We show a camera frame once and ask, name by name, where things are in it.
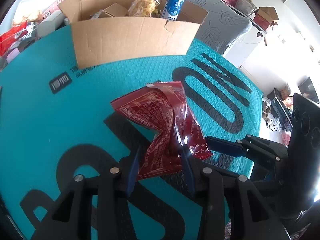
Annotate small brown cardboard box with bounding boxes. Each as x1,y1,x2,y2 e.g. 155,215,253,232
91,3,128,20

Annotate pink patterned paper cup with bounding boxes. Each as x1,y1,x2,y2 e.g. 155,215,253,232
42,0,64,20

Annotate packaged yellow waffle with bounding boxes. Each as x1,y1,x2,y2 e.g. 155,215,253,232
127,0,162,18

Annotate red foil snack packet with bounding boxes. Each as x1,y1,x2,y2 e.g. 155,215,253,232
111,81,212,180

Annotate grey leaf pattern chair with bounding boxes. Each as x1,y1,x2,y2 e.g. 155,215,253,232
187,0,252,56

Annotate blue tablet tube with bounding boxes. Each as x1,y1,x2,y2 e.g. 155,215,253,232
161,0,185,21

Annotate red cardboard box on shelf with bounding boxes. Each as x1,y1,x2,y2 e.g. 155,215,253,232
253,7,279,31

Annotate red bag in bin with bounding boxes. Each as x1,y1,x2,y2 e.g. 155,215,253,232
0,21,28,56

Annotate plastic bag of bread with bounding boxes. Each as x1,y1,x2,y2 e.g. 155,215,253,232
11,0,57,26

